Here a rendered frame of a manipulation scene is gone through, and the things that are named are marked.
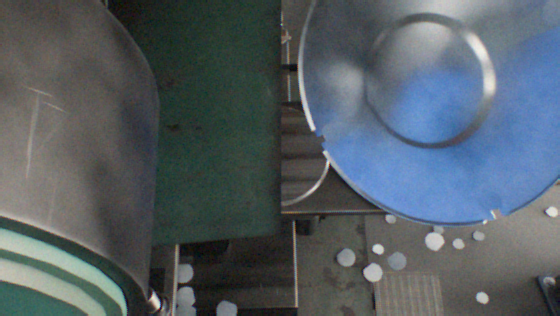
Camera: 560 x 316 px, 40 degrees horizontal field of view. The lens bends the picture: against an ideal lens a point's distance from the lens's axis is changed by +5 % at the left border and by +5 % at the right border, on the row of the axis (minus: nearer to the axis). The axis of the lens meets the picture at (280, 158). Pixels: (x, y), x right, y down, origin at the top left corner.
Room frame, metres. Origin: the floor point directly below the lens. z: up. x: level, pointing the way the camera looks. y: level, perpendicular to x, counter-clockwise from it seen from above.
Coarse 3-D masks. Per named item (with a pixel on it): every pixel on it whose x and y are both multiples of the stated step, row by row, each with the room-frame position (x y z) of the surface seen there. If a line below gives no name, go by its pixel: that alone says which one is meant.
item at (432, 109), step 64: (320, 0) 0.47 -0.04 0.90; (384, 0) 0.44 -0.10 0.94; (448, 0) 0.42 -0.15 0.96; (512, 0) 0.40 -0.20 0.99; (320, 64) 0.43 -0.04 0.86; (384, 64) 0.40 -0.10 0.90; (448, 64) 0.37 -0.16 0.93; (512, 64) 0.36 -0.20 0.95; (320, 128) 0.38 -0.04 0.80; (384, 128) 0.35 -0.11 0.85; (448, 128) 0.33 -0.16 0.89; (512, 128) 0.32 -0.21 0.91; (384, 192) 0.30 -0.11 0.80; (448, 192) 0.29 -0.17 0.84; (512, 192) 0.27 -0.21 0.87
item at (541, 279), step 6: (540, 276) 0.46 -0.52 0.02; (546, 276) 0.46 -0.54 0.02; (552, 276) 0.46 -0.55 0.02; (558, 276) 0.46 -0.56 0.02; (540, 282) 0.44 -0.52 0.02; (546, 282) 0.44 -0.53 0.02; (552, 282) 0.44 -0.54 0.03; (558, 282) 0.44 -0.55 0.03; (540, 288) 0.43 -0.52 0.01; (546, 288) 0.43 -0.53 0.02; (552, 288) 0.43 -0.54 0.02; (558, 288) 0.42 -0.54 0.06; (546, 294) 0.42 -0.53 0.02; (552, 294) 0.42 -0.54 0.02; (558, 294) 0.41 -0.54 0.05; (546, 300) 0.41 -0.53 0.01; (552, 300) 0.41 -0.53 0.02; (558, 300) 0.40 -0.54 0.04; (552, 306) 0.40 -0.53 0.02; (558, 306) 0.40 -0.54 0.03; (552, 312) 0.39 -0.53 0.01; (558, 312) 0.38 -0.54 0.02
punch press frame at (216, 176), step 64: (128, 0) 0.16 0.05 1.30; (192, 0) 0.16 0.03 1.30; (256, 0) 0.16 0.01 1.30; (192, 64) 0.16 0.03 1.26; (256, 64) 0.16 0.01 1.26; (192, 128) 0.16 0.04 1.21; (256, 128) 0.16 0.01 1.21; (192, 192) 0.16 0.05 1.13; (256, 192) 0.16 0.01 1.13; (320, 256) 0.28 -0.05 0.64
